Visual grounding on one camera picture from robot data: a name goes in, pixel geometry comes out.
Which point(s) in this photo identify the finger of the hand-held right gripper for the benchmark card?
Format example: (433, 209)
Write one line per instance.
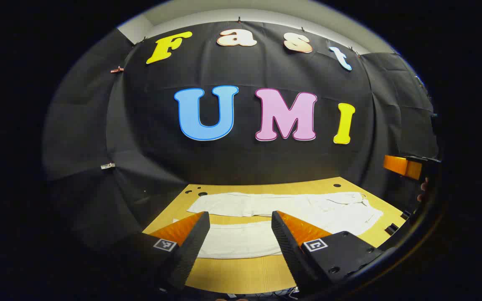
(400, 166)

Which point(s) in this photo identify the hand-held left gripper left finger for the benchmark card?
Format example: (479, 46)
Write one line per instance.
(194, 243)

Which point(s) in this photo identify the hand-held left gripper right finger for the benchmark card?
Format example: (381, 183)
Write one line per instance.
(285, 246)

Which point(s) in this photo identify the white jeans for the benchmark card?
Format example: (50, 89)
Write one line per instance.
(329, 209)

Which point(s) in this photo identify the black backdrop cloth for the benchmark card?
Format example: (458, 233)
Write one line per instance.
(245, 163)

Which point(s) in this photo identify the small white clip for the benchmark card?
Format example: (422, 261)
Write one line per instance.
(108, 166)

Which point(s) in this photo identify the small red clip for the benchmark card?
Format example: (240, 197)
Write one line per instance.
(116, 69)

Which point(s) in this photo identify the black table edge bracket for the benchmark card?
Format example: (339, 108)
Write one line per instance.
(391, 228)
(405, 215)

